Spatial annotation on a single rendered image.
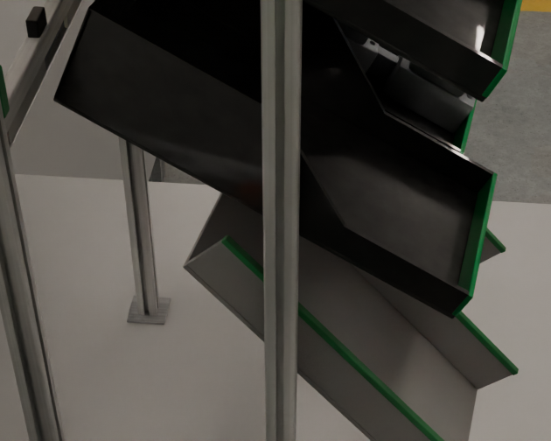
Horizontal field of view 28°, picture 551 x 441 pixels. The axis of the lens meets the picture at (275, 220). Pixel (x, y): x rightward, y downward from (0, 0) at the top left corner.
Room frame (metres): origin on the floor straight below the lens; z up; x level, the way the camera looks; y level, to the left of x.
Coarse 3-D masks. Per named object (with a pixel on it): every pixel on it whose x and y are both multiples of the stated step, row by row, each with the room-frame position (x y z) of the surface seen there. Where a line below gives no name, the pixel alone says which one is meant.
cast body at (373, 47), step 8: (344, 24) 0.70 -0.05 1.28; (344, 32) 0.70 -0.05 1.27; (352, 32) 0.70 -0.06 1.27; (352, 40) 0.70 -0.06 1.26; (360, 40) 0.70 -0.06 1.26; (368, 40) 0.71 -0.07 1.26; (352, 48) 0.70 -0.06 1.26; (360, 48) 0.70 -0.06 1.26; (368, 48) 0.70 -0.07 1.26; (376, 48) 0.71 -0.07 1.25; (360, 56) 0.70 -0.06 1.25; (368, 56) 0.70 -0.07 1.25; (360, 64) 0.70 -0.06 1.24; (368, 64) 0.70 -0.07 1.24
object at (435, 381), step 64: (192, 256) 0.55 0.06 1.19; (256, 256) 0.59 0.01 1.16; (320, 256) 0.63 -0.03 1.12; (256, 320) 0.53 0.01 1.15; (320, 320) 0.57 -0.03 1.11; (384, 320) 0.61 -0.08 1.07; (448, 320) 0.62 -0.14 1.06; (320, 384) 0.52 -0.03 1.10; (384, 384) 0.51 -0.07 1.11; (448, 384) 0.59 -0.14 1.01
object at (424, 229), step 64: (128, 0) 0.65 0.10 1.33; (192, 0) 0.67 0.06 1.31; (256, 0) 0.66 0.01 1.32; (128, 64) 0.54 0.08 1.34; (192, 64) 0.54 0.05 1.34; (256, 64) 0.66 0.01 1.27; (320, 64) 0.64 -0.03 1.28; (128, 128) 0.55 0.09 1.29; (192, 128) 0.53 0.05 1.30; (256, 128) 0.52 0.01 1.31; (320, 128) 0.62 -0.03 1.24; (384, 128) 0.63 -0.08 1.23; (256, 192) 0.52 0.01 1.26; (320, 192) 0.51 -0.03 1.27; (384, 192) 0.58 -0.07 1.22; (448, 192) 0.60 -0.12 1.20; (384, 256) 0.50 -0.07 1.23; (448, 256) 0.54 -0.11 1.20
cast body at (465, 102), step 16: (384, 64) 0.72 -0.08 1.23; (400, 64) 0.70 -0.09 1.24; (384, 80) 0.72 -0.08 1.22; (400, 80) 0.70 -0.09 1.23; (416, 80) 0.69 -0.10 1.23; (432, 80) 0.69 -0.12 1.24; (400, 96) 0.70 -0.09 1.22; (416, 96) 0.69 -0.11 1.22; (432, 96) 0.69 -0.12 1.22; (448, 96) 0.69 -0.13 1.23; (464, 96) 0.69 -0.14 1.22; (416, 112) 0.69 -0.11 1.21; (432, 112) 0.69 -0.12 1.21; (448, 112) 0.69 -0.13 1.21; (464, 112) 0.68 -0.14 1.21; (448, 128) 0.69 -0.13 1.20
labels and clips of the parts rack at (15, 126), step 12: (36, 12) 0.63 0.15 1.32; (72, 12) 0.73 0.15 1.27; (36, 24) 0.62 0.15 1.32; (36, 36) 0.62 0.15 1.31; (0, 72) 0.54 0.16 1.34; (0, 84) 0.53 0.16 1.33; (36, 84) 0.63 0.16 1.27; (0, 96) 0.53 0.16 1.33; (24, 108) 0.60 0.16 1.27; (12, 132) 0.57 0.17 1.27
